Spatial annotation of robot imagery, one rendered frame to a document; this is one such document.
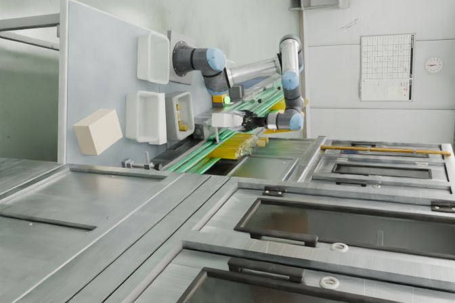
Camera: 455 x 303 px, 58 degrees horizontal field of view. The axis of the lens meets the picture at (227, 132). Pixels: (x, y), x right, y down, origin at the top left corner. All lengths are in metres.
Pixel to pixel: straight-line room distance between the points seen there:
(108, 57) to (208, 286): 1.18
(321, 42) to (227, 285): 7.37
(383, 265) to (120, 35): 1.40
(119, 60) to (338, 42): 6.45
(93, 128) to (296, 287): 1.03
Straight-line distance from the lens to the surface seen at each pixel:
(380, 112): 8.10
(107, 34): 1.78
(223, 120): 1.86
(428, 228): 1.02
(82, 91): 1.65
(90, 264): 0.91
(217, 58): 2.10
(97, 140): 1.59
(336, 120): 8.22
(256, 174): 2.20
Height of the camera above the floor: 1.87
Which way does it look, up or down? 23 degrees down
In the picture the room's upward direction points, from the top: 92 degrees clockwise
